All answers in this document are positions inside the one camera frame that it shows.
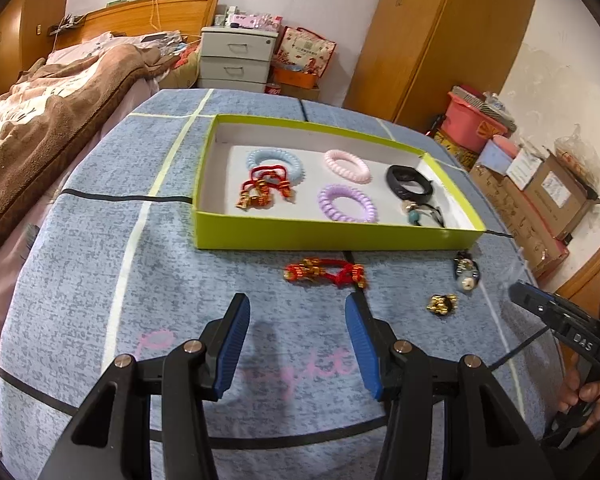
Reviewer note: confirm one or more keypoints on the pink plastic bucket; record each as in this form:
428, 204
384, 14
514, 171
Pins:
472, 125

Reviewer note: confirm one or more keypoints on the red patterned gift bag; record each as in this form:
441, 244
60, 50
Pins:
305, 50

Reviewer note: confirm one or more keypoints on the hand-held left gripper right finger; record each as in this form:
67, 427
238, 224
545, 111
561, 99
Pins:
362, 347

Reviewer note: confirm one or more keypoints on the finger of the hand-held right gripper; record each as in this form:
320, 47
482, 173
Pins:
562, 302
530, 305

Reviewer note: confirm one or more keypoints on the red can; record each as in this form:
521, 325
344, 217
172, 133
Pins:
273, 88

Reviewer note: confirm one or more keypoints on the wooden headboard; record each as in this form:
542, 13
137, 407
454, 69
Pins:
130, 17

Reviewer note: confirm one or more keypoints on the narrow wooden wardrobe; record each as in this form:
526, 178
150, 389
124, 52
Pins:
10, 45

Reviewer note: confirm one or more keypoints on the yellow patterned tin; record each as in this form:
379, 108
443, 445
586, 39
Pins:
455, 147

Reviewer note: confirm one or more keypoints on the pink box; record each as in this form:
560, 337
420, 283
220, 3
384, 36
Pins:
255, 21

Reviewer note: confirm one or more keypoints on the tall wooden wardrobe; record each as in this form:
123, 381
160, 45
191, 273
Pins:
430, 35

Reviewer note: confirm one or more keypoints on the grey nightstand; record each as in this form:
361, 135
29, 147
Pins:
235, 60

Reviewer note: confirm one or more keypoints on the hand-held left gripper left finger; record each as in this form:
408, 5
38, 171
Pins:
230, 350

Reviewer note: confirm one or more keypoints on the large cardboard box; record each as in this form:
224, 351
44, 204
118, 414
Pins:
520, 220

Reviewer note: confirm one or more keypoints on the green cardboard box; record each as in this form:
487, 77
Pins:
330, 237

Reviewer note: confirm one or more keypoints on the cardboard box white label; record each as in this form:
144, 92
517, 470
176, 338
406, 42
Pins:
555, 195

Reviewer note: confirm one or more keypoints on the orange box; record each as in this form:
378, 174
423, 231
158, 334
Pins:
295, 78

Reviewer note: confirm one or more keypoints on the blue patterned tablecloth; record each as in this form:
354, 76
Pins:
95, 285

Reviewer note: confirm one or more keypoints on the black wristband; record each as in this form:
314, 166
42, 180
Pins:
397, 180

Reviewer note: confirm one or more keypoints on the white small box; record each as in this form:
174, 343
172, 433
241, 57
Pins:
497, 157

